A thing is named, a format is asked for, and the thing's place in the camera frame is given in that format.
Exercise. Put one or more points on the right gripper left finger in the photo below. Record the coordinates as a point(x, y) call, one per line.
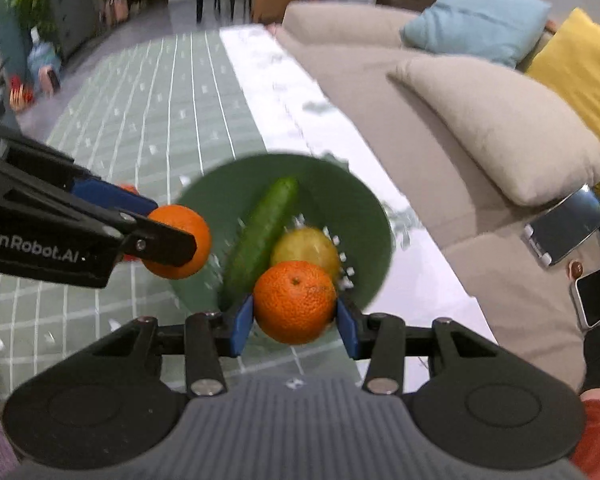
point(229, 330)

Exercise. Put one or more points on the orange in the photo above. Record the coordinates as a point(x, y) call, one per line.
point(187, 220)
point(294, 302)

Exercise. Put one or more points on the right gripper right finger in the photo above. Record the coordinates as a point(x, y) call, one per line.
point(361, 332)

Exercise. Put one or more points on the cardboard box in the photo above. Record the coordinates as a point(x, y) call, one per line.
point(268, 11)

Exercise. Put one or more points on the light blue cushion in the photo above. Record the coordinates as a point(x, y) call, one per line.
point(500, 31)

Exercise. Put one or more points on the yellow cushion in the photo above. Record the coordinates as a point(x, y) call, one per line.
point(569, 65)

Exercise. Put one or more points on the white smartphone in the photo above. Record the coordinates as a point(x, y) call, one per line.
point(585, 293)

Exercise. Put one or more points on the beige cushion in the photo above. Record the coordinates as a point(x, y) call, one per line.
point(526, 138)

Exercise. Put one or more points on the green bowl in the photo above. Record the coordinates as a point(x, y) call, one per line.
point(330, 198)

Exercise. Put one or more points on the dark grey cabinet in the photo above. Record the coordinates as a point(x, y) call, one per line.
point(76, 22)

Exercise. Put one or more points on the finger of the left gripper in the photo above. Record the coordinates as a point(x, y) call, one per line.
point(155, 241)
point(110, 196)

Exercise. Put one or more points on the green cucumber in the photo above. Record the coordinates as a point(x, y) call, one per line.
point(251, 254)

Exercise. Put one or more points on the beige sofa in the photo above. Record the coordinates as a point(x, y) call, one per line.
point(350, 49)

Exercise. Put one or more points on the yellow lemon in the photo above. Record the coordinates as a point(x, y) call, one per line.
point(310, 245)

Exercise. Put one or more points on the green grid floor mat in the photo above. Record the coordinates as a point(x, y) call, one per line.
point(159, 116)

